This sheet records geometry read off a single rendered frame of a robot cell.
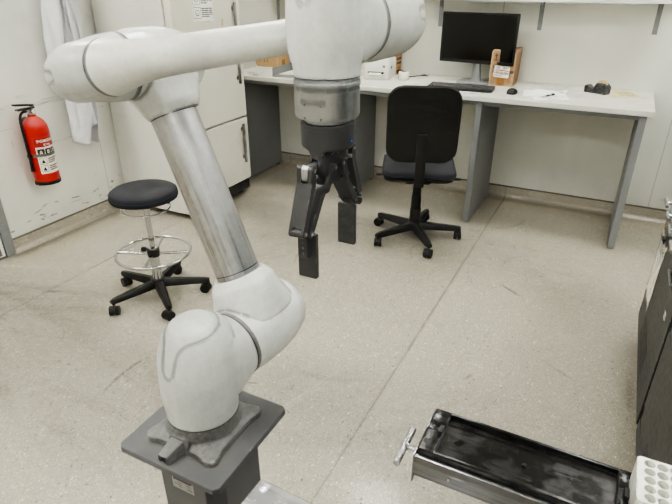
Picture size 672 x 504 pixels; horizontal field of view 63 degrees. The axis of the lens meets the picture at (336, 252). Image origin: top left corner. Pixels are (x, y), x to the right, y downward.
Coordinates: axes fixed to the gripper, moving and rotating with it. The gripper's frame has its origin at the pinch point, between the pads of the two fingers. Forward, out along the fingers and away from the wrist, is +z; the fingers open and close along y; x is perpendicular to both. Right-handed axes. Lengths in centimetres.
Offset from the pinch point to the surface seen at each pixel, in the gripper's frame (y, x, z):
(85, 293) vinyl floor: -102, -209, 119
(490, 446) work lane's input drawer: -11.9, 27.1, 40.1
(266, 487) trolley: 15.7, -4.1, 38.2
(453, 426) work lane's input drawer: -13.7, 19.6, 40.0
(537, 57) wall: -360, -21, 12
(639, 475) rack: -10, 51, 34
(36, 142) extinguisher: -140, -274, 50
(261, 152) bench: -323, -238, 99
